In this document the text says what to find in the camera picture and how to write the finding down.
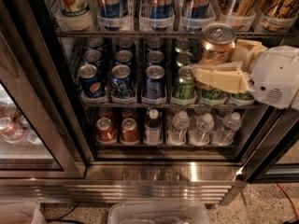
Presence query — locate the clear plastic bin centre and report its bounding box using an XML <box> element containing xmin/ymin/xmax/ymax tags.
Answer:
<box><xmin>107</xmin><ymin>201</ymin><xmax>209</xmax><ymax>224</ymax></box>

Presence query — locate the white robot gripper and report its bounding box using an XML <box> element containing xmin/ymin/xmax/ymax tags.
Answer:
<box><xmin>192</xmin><ymin>39</ymin><xmax>299</xmax><ymax>110</ymax></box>

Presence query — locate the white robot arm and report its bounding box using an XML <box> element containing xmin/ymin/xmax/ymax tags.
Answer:
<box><xmin>192</xmin><ymin>39</ymin><xmax>299</xmax><ymax>110</ymax></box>

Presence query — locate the red bull can middle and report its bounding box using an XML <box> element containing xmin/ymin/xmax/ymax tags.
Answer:
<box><xmin>149</xmin><ymin>0</ymin><xmax>173</xmax><ymax>19</ymax></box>

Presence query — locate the dark drink bottle white cap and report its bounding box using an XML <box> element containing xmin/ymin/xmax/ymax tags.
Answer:
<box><xmin>144</xmin><ymin>109</ymin><xmax>162</xmax><ymax>145</ymax></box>

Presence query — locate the front pepsi can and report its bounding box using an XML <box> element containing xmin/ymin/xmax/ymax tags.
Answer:
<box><xmin>78</xmin><ymin>64</ymin><xmax>105</xmax><ymax>98</ymax></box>

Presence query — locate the clear plastic bin left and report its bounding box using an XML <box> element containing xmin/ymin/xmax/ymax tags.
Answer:
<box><xmin>0</xmin><ymin>201</ymin><xmax>47</xmax><ymax>224</ymax></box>

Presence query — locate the water bottle middle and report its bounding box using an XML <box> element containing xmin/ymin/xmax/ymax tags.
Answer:
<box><xmin>189</xmin><ymin>113</ymin><xmax>214</xmax><ymax>147</ymax></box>

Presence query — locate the front red can left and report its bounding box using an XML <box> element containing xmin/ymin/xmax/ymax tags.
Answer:
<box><xmin>96</xmin><ymin>118</ymin><xmax>116</xmax><ymax>143</ymax></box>

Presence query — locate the green can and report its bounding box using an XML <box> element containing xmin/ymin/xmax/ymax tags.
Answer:
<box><xmin>172</xmin><ymin>66</ymin><xmax>194</xmax><ymax>100</ymax></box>
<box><xmin>232</xmin><ymin>91</ymin><xmax>253</xmax><ymax>101</ymax></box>
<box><xmin>202</xmin><ymin>89</ymin><xmax>225</xmax><ymax>100</ymax></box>

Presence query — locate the orange soda can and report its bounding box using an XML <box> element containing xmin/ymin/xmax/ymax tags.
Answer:
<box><xmin>198</xmin><ymin>21</ymin><xmax>236</xmax><ymax>68</ymax></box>

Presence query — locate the steel fridge base grille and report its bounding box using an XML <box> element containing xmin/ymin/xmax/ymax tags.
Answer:
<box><xmin>0</xmin><ymin>162</ymin><xmax>246</xmax><ymax>205</ymax></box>

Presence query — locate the black cable on floor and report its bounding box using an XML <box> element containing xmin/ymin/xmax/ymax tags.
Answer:
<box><xmin>45</xmin><ymin>203</ymin><xmax>84</xmax><ymax>224</ymax></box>

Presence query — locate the front green can middle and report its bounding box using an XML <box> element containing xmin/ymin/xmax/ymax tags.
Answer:
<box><xmin>202</xmin><ymin>89</ymin><xmax>225</xmax><ymax>100</ymax></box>

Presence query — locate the water bottle left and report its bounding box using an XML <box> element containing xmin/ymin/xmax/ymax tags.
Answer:
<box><xmin>167</xmin><ymin>111</ymin><xmax>190</xmax><ymax>146</ymax></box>

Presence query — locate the water bottle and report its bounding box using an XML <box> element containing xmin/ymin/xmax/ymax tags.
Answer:
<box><xmin>189</xmin><ymin>113</ymin><xmax>214</xmax><ymax>147</ymax></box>
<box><xmin>167</xmin><ymin>111</ymin><xmax>190</xmax><ymax>146</ymax></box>
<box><xmin>211</xmin><ymin>112</ymin><xmax>242</xmax><ymax>147</ymax></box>

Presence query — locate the front green can left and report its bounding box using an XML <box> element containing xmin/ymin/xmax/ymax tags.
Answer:
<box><xmin>172</xmin><ymin>66</ymin><xmax>194</xmax><ymax>100</ymax></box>

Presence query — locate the red bull can left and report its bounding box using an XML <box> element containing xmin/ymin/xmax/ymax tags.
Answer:
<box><xmin>97</xmin><ymin>0</ymin><xmax>128</xmax><ymax>19</ymax></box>

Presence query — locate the blue can column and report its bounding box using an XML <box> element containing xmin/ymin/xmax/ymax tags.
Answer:
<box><xmin>111</xmin><ymin>64</ymin><xmax>134</xmax><ymax>99</ymax></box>
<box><xmin>144</xmin><ymin>65</ymin><xmax>165</xmax><ymax>100</ymax></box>

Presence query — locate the orange cable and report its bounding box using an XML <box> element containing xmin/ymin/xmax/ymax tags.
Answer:
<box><xmin>276</xmin><ymin>184</ymin><xmax>299</xmax><ymax>219</ymax></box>

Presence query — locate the water bottle right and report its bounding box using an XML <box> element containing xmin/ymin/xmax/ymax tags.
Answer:
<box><xmin>211</xmin><ymin>112</ymin><xmax>242</xmax><ymax>147</ymax></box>

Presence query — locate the front green can right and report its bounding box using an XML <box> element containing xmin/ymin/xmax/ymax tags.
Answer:
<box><xmin>232</xmin><ymin>91</ymin><xmax>253</xmax><ymax>101</ymax></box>

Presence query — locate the orange can right column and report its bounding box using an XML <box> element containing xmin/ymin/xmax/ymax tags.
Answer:
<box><xmin>262</xmin><ymin>0</ymin><xmax>299</xmax><ymax>32</ymax></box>

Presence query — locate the glass fridge door left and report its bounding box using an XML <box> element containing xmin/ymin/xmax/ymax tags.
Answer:
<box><xmin>0</xmin><ymin>1</ymin><xmax>85</xmax><ymax>179</ymax></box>

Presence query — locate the clear plastic bin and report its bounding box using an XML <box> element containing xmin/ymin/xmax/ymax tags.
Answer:
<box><xmin>0</xmin><ymin>201</ymin><xmax>47</xmax><ymax>224</ymax></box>
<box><xmin>107</xmin><ymin>201</ymin><xmax>209</xmax><ymax>224</ymax></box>

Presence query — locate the front red can right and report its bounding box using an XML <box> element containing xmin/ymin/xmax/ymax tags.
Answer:
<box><xmin>121</xmin><ymin>118</ymin><xmax>138</xmax><ymax>142</ymax></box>

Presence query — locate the red bull can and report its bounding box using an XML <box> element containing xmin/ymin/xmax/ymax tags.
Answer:
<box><xmin>182</xmin><ymin>0</ymin><xmax>209</xmax><ymax>19</ymax></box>
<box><xmin>97</xmin><ymin>0</ymin><xmax>128</xmax><ymax>19</ymax></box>
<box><xmin>149</xmin><ymin>0</ymin><xmax>173</xmax><ymax>19</ymax></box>

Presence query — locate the red bull can right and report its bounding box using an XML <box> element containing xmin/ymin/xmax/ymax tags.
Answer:
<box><xmin>182</xmin><ymin>0</ymin><xmax>209</xmax><ymax>19</ymax></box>

